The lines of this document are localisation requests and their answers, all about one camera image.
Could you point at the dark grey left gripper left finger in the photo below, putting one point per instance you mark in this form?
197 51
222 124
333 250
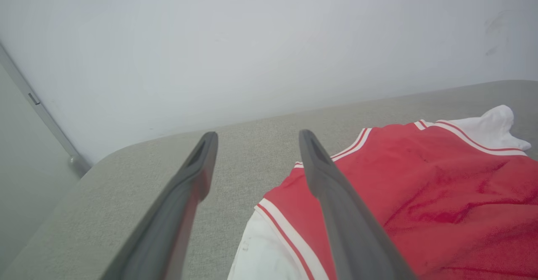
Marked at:
168 225

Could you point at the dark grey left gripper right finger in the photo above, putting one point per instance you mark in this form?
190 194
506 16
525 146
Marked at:
353 238

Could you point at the red and white garment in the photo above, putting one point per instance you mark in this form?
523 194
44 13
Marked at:
454 196

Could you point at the grey fabric sofa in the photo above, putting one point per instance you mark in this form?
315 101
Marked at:
235 158

